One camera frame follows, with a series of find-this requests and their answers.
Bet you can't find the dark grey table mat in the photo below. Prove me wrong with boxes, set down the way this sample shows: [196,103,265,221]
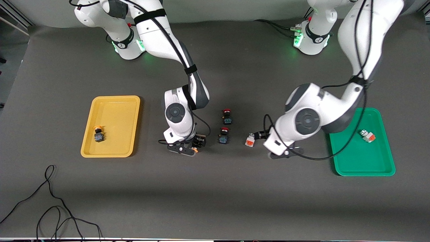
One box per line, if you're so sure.
[0,12,430,241]

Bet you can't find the yellow plastic tray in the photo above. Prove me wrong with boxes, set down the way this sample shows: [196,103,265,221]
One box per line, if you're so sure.
[81,95,141,158]

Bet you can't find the green plastic tray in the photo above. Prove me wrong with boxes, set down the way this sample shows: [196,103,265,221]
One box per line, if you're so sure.
[326,108,396,176]

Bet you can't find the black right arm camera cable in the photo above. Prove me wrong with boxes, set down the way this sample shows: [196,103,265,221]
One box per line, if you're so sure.
[69,0,212,146]

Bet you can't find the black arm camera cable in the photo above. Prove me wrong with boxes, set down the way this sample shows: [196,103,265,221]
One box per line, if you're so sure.
[263,0,373,161]
[69,0,212,146]

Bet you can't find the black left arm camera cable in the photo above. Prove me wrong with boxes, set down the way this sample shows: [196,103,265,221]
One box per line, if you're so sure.
[263,0,373,161]

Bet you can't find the black left arm base cables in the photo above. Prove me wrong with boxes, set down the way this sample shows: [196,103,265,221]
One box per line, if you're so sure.
[254,7,314,37]

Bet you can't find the thin black loose cable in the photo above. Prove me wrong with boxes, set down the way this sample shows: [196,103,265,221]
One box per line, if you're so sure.
[0,165,103,241]

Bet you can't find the aluminium frame rail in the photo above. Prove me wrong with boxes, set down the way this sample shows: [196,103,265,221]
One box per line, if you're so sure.
[0,4,36,36]

